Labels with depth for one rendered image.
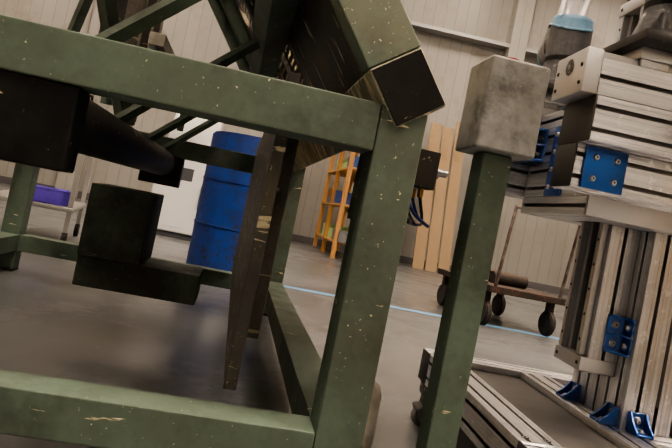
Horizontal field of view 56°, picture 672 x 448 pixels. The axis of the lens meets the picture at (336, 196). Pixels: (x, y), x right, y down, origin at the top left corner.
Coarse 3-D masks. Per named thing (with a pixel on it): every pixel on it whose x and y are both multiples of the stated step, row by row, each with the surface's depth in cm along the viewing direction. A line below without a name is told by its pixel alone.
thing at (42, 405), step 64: (0, 64) 105; (64, 64) 107; (128, 64) 109; (192, 64) 110; (0, 128) 106; (64, 128) 108; (128, 128) 183; (256, 128) 117; (320, 128) 114; (384, 128) 116; (128, 192) 207; (256, 192) 171; (384, 192) 116; (0, 256) 302; (64, 256) 307; (128, 256) 207; (256, 256) 123; (384, 256) 116; (256, 320) 171; (384, 320) 116; (0, 384) 106; (64, 384) 112; (320, 384) 119
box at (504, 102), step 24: (480, 72) 124; (504, 72) 119; (528, 72) 120; (480, 96) 121; (504, 96) 119; (528, 96) 120; (480, 120) 119; (504, 120) 119; (528, 120) 120; (456, 144) 129; (480, 144) 118; (504, 144) 119; (528, 144) 120
